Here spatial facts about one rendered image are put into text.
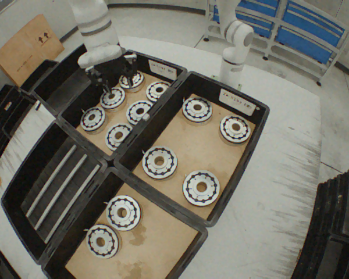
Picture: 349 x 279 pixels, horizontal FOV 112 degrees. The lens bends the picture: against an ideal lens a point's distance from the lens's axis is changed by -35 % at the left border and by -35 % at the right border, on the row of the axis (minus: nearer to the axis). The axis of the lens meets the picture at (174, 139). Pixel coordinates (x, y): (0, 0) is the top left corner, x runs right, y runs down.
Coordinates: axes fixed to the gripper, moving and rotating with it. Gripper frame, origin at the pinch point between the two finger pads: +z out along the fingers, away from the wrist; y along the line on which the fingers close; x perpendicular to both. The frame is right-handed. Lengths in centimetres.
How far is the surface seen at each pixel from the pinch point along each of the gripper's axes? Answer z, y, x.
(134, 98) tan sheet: 17.2, -0.9, -9.4
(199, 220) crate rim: 7.2, -12.9, 37.5
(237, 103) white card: 11.2, -35.0, 6.4
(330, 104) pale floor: 100, -216, -32
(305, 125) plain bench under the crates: 30, -78, 13
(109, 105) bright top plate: 14.4, 8.1, -6.5
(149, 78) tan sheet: 17.2, -8.3, -18.4
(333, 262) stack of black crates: 62, -96, 101
